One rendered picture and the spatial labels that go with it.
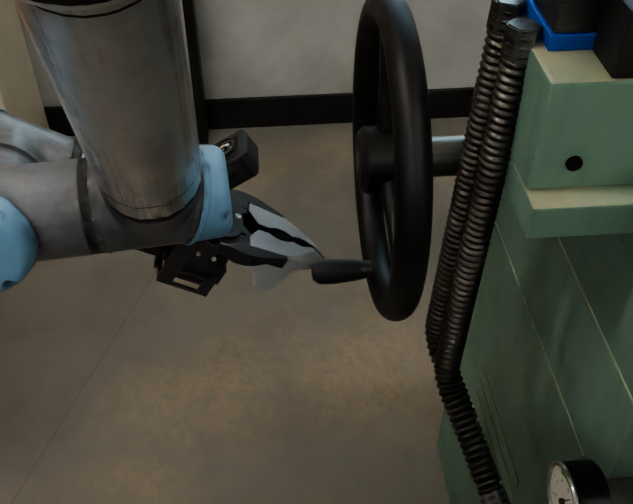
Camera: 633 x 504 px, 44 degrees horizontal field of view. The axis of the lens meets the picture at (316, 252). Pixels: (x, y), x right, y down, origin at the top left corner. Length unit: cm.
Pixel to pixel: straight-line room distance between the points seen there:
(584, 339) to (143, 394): 99
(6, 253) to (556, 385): 54
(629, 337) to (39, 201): 47
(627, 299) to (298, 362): 99
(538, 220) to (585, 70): 11
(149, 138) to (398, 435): 110
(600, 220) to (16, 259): 42
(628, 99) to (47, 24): 37
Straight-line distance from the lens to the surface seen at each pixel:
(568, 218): 59
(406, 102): 57
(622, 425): 71
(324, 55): 211
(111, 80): 39
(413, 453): 147
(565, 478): 67
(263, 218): 77
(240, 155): 68
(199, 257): 74
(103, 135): 45
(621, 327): 69
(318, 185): 198
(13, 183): 61
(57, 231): 60
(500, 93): 60
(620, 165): 61
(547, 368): 86
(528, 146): 58
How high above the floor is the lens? 123
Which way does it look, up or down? 43 degrees down
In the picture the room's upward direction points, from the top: straight up
